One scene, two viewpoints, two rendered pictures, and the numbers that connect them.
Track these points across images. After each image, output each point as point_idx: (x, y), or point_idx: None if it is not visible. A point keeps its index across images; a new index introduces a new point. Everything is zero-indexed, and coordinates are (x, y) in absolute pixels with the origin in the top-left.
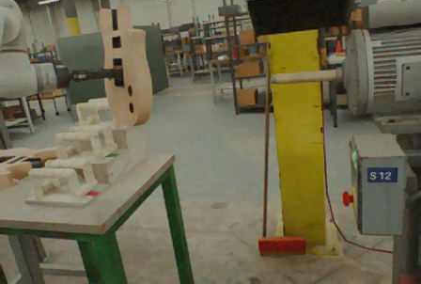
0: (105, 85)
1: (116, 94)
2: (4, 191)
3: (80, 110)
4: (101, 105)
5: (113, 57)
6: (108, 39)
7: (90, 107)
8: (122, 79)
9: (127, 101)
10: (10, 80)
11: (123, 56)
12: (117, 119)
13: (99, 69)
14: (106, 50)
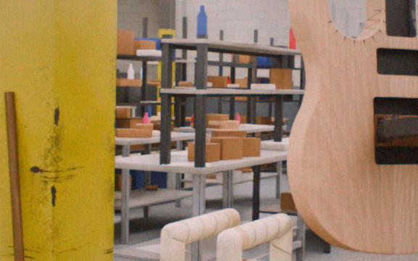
0: (309, 165)
1: (383, 183)
2: None
3: (242, 250)
4: (279, 228)
5: (376, 95)
6: (355, 51)
7: (262, 237)
8: None
9: None
10: None
11: None
12: (377, 248)
13: (393, 117)
14: (337, 75)
